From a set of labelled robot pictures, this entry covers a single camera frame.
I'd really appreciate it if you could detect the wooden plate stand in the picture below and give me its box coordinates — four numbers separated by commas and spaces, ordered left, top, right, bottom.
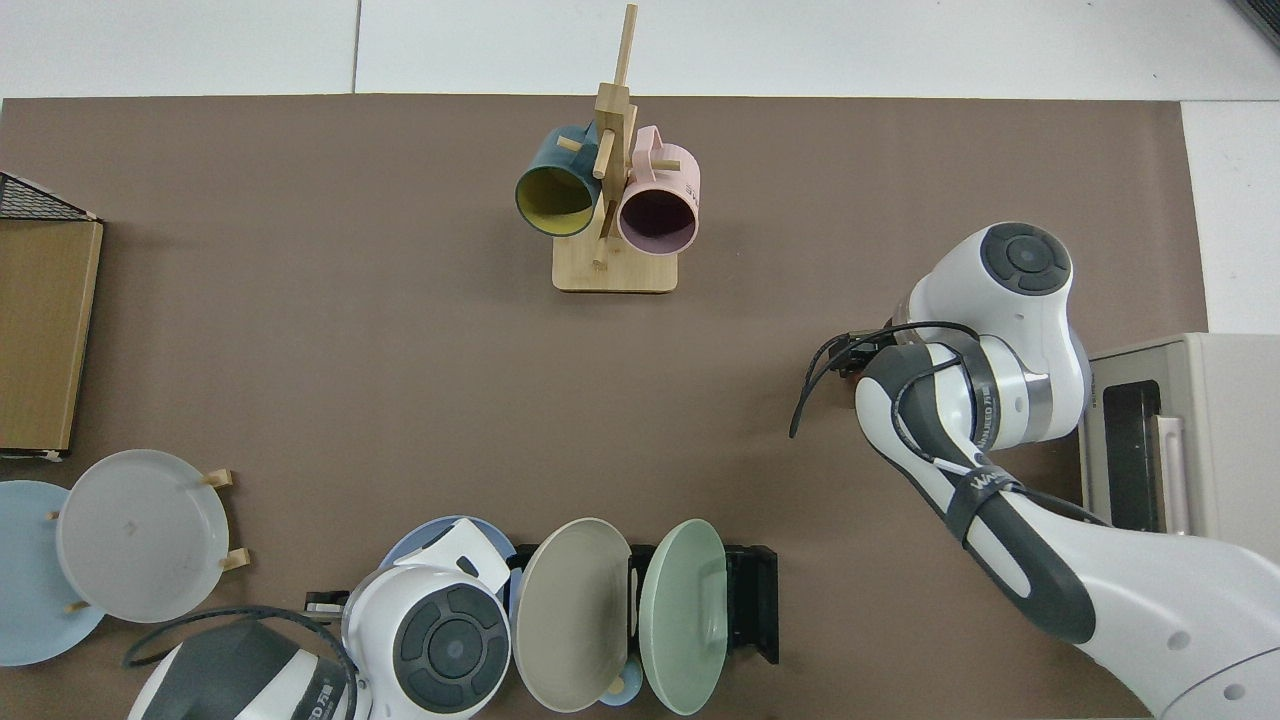
45, 468, 251, 614

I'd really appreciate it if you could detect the greyish white plate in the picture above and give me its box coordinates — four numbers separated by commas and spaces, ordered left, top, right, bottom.
55, 449, 231, 624

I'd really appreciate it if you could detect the beige plate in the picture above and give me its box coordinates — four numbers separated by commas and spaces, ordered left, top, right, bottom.
513, 517, 634, 713

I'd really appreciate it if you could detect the black dish rack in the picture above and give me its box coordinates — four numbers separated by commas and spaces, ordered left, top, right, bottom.
508, 543, 780, 666

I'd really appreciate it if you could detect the light blue plate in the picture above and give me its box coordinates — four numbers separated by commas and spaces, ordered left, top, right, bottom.
0, 480, 107, 667

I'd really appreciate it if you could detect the green plate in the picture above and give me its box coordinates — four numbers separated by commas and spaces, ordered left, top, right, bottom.
638, 518, 729, 716

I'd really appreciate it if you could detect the brown table cloth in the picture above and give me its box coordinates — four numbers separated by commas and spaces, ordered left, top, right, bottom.
0, 94, 1209, 720

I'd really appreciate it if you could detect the wooden cup stand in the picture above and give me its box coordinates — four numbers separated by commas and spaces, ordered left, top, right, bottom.
552, 3, 681, 294

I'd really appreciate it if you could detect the pink cup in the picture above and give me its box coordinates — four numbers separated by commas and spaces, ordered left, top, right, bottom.
617, 125, 701, 257

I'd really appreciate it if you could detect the small blue round thing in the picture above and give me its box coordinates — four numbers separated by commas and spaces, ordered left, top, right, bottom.
600, 655, 644, 707

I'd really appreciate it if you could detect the dark teal cup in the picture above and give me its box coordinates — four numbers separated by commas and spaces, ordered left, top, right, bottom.
515, 123, 602, 238

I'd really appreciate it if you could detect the pale toaster oven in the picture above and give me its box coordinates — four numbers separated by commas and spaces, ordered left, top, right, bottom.
1078, 333, 1280, 541

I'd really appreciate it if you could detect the dark grey slatted object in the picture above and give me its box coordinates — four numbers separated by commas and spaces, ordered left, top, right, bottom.
1230, 0, 1280, 51

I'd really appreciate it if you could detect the wire basket with wooden floor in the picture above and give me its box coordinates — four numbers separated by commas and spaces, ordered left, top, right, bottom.
0, 170, 105, 462

